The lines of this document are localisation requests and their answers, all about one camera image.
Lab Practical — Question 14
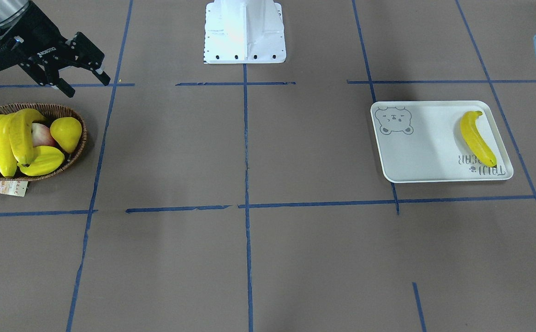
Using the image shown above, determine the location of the white bear print tray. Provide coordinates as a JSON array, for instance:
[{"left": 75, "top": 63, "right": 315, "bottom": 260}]
[{"left": 370, "top": 101, "right": 513, "bottom": 183}]

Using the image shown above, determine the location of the yellow pear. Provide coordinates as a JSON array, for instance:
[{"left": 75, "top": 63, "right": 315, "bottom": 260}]
[{"left": 49, "top": 116, "right": 83, "bottom": 154}]

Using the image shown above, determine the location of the paper basket tag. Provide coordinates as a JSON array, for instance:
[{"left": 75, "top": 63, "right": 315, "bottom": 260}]
[{"left": 0, "top": 180, "right": 29, "bottom": 197}]

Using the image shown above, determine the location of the brown paper table cover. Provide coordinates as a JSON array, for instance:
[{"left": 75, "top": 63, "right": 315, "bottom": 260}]
[{"left": 0, "top": 0, "right": 536, "bottom": 332}]

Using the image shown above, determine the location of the yellow banana moved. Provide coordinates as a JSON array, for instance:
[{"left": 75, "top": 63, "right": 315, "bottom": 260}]
[
  {"left": 9, "top": 108, "right": 48, "bottom": 166},
  {"left": 459, "top": 111, "right": 498, "bottom": 167}
]

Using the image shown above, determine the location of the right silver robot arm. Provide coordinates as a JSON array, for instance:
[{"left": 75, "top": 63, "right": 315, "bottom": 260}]
[{"left": 0, "top": 0, "right": 111, "bottom": 97}]

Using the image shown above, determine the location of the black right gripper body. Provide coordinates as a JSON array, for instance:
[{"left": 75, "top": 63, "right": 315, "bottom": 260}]
[{"left": 0, "top": 2, "right": 66, "bottom": 71}]

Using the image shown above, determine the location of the brown wicker basket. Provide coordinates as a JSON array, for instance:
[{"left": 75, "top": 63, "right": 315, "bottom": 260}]
[{"left": 0, "top": 102, "right": 88, "bottom": 182}]

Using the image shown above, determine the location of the white camera mast base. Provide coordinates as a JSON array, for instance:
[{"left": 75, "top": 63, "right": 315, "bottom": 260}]
[{"left": 203, "top": 0, "right": 287, "bottom": 64}]

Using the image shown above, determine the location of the red apple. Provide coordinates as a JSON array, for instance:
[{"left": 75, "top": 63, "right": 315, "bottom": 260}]
[{"left": 30, "top": 123, "right": 57, "bottom": 147}]

